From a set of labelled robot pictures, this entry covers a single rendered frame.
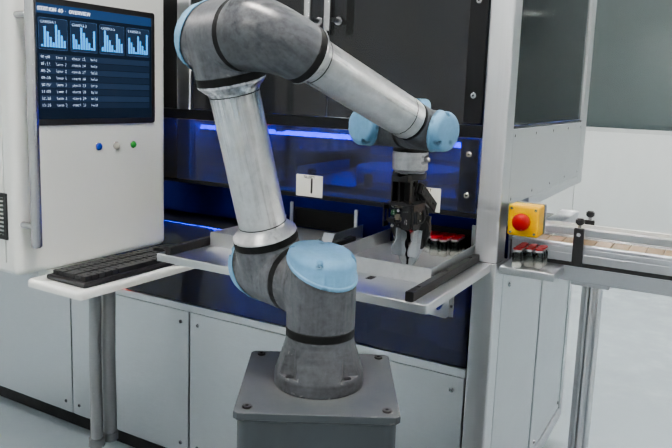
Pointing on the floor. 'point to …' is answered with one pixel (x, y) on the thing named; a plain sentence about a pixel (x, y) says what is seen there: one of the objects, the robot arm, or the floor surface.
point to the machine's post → (493, 189)
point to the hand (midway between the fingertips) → (409, 262)
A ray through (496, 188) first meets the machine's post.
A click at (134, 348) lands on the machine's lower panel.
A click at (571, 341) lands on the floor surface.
